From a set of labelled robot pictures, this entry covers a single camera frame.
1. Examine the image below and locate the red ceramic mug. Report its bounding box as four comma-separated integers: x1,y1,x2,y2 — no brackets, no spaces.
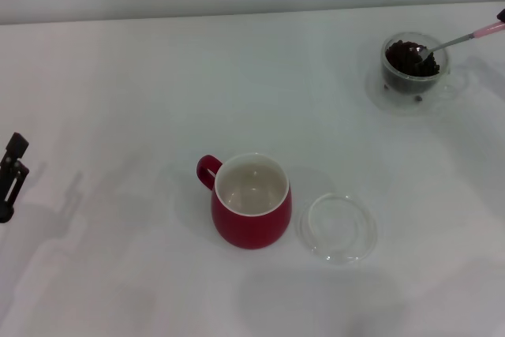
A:
196,152,294,250

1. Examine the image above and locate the coffee beans heap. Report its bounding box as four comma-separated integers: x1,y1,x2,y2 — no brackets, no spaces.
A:
384,39,441,90

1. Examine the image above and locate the small clear glass dish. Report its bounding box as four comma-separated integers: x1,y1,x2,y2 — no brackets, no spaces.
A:
298,193,378,267

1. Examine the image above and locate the clear glass saucer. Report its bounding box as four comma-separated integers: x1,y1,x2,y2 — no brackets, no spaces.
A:
365,63,453,117

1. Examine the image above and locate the pink handled metal spoon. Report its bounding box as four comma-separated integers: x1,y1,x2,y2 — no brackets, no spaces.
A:
413,23,505,64

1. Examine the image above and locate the clear glass cup with handle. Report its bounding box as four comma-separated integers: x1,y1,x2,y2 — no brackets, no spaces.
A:
380,31,469,97

